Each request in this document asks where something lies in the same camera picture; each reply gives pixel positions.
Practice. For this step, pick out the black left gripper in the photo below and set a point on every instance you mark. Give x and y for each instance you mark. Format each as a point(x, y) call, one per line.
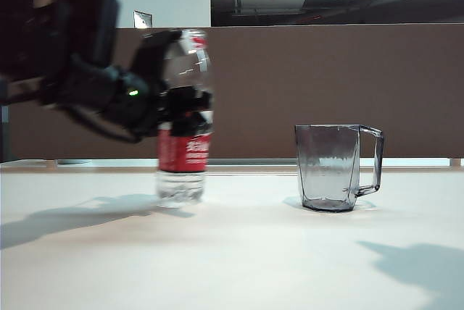
point(130, 107)

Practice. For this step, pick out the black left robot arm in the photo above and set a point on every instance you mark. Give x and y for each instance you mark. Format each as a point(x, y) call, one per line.
point(83, 27)

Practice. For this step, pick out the beige partition clamp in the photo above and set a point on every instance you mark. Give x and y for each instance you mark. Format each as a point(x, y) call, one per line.
point(455, 163)
point(52, 164)

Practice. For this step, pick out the silver wall plate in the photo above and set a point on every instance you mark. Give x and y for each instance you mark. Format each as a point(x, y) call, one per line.
point(143, 19)

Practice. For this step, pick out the clear red-label water bottle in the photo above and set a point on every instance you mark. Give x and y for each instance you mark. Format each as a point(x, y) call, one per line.
point(181, 161)

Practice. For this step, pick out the grey transparent plastic cup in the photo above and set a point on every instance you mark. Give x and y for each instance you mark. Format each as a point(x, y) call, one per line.
point(326, 165)

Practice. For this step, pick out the brown desk partition panel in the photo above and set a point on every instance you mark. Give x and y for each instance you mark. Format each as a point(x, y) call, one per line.
point(290, 78)

